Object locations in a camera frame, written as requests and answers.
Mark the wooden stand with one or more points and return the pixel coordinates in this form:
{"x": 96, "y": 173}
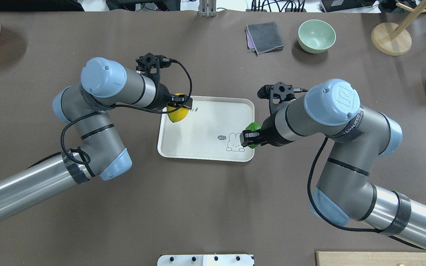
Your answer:
{"x": 393, "y": 39}

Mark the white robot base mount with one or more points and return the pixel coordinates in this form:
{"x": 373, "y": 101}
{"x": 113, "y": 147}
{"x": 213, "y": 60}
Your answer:
{"x": 207, "y": 260}

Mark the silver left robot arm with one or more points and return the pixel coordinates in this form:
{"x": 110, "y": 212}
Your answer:
{"x": 90, "y": 145}

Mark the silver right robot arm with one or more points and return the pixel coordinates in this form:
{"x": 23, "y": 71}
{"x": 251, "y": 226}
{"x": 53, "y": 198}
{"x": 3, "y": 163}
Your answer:
{"x": 343, "y": 196}

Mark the white rabbit tray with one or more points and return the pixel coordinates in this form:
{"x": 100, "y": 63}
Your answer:
{"x": 211, "y": 131}

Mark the mint green bowl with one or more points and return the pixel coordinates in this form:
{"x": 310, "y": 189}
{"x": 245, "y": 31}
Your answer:
{"x": 316, "y": 36}

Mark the grey folded cloth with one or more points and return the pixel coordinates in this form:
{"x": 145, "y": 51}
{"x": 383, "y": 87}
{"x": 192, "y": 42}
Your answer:
{"x": 265, "y": 37}

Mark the purple cloth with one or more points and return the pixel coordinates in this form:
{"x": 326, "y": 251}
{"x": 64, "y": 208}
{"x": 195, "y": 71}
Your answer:
{"x": 250, "y": 44}

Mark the wooden cutting board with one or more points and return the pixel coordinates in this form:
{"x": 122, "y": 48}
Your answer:
{"x": 329, "y": 258}

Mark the green lime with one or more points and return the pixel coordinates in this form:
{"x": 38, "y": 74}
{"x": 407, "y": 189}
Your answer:
{"x": 252, "y": 136}

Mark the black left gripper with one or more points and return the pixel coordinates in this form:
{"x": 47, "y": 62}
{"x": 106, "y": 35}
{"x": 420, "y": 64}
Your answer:
{"x": 163, "y": 97}

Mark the yellow lemon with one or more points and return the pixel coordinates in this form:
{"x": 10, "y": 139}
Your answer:
{"x": 181, "y": 113}

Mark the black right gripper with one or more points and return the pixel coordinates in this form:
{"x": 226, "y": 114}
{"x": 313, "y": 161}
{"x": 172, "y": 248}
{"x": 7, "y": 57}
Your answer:
{"x": 269, "y": 133}

